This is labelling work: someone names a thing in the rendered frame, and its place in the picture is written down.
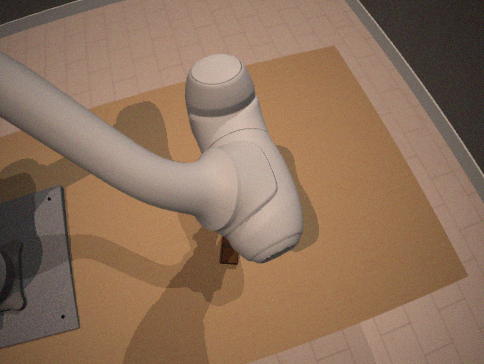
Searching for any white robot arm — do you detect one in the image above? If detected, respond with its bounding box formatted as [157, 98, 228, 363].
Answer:
[0, 51, 303, 312]

